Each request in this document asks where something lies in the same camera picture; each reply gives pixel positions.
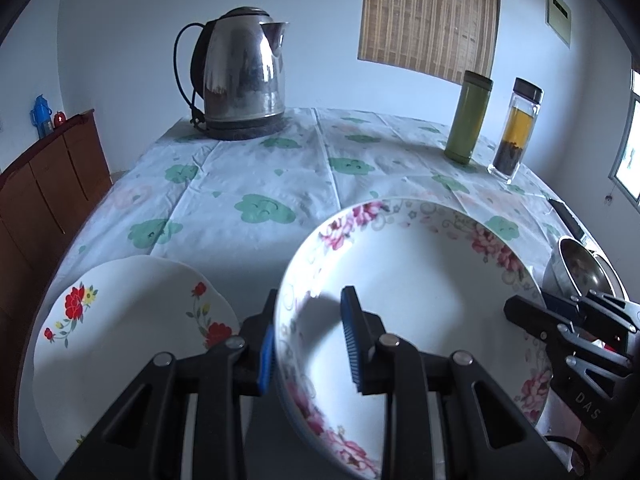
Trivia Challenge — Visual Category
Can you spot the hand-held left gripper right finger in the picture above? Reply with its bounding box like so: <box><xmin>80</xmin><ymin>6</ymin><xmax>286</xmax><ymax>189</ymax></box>
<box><xmin>341</xmin><ymin>285</ymin><xmax>571</xmax><ymax>480</ymax></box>

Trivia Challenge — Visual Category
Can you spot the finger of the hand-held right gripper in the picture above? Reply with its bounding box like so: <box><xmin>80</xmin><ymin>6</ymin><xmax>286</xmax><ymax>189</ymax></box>
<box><xmin>504</xmin><ymin>295</ymin><xmax>632</xmax><ymax>386</ymax></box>
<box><xmin>544</xmin><ymin>289</ymin><xmax>640</xmax><ymax>335</ymax></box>

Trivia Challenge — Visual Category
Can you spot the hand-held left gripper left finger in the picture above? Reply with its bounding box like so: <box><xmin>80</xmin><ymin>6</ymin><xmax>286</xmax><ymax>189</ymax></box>
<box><xmin>55</xmin><ymin>289</ymin><xmax>279</xmax><ymax>480</ymax></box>

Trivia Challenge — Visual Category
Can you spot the stainless steel bowl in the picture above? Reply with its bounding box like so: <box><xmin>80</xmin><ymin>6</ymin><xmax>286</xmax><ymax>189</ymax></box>
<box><xmin>542</xmin><ymin>236</ymin><xmax>628</xmax><ymax>301</ymax></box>

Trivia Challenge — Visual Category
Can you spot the white bowl with pink flowers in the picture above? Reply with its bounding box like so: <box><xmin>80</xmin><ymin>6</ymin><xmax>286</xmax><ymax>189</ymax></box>
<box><xmin>274</xmin><ymin>198</ymin><xmax>551</xmax><ymax>480</ymax></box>

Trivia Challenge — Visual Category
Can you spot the black smartphone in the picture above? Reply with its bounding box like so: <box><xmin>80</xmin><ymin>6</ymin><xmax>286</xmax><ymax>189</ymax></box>
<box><xmin>547</xmin><ymin>199</ymin><xmax>596</xmax><ymax>251</ymax></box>

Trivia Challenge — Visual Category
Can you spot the white plate with red flowers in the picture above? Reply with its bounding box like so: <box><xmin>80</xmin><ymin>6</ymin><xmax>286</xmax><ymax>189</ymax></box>
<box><xmin>19</xmin><ymin>255</ymin><xmax>241</xmax><ymax>466</ymax></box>

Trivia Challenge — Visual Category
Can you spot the glass tea bottle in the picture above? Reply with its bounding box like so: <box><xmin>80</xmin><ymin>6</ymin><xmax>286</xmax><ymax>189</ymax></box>
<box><xmin>487</xmin><ymin>77</ymin><xmax>544</xmax><ymax>184</ymax></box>

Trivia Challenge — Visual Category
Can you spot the green thermos bottle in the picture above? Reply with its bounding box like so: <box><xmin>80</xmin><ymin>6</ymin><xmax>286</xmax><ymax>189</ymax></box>
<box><xmin>444</xmin><ymin>71</ymin><xmax>494</xmax><ymax>165</ymax></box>

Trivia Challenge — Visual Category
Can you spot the dark kettle base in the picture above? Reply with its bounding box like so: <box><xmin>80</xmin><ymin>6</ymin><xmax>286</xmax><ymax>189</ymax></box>
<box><xmin>201</xmin><ymin>110</ymin><xmax>287</xmax><ymax>141</ymax></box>

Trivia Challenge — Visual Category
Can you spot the brown wooden cabinet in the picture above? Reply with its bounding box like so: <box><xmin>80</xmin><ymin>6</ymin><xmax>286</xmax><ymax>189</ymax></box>
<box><xmin>0</xmin><ymin>108</ymin><xmax>113</xmax><ymax>456</ymax></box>

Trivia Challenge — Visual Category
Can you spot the stainless steel electric kettle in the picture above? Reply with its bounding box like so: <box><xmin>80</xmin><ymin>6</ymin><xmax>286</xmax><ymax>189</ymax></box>
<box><xmin>190</xmin><ymin>6</ymin><xmax>290</xmax><ymax>123</ymax></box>

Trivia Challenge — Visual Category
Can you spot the bamboo window blind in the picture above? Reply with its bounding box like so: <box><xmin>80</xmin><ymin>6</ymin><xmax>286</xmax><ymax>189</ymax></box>
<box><xmin>357</xmin><ymin>0</ymin><xmax>502</xmax><ymax>86</ymax></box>

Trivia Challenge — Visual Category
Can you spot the window with frame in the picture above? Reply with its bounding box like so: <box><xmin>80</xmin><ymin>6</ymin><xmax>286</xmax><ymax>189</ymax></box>
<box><xmin>607</xmin><ymin>70</ymin><xmax>640</xmax><ymax>206</ymax></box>

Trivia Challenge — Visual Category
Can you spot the wall electrical panel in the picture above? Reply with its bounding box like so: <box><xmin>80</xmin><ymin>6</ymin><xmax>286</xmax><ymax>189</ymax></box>
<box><xmin>544</xmin><ymin>0</ymin><xmax>572</xmax><ymax>50</ymax></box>

